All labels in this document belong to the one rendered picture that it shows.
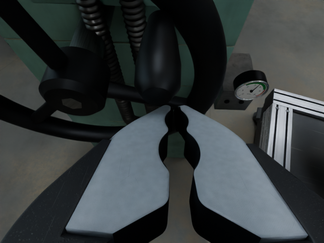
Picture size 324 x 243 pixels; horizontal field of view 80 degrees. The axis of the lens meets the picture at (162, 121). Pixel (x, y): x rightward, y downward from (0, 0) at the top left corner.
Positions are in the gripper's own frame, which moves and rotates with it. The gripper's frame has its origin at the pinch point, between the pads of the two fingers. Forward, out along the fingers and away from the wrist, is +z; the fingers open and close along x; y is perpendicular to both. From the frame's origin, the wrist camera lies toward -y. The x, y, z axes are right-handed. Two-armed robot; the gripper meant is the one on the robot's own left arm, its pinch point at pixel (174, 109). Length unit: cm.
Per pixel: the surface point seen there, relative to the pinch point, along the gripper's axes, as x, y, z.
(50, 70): -10.6, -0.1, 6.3
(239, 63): 17.6, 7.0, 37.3
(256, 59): 62, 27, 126
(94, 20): -8.1, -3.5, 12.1
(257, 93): 18.2, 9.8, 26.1
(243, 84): 14.2, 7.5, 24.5
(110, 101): -15.4, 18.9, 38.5
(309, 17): 113, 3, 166
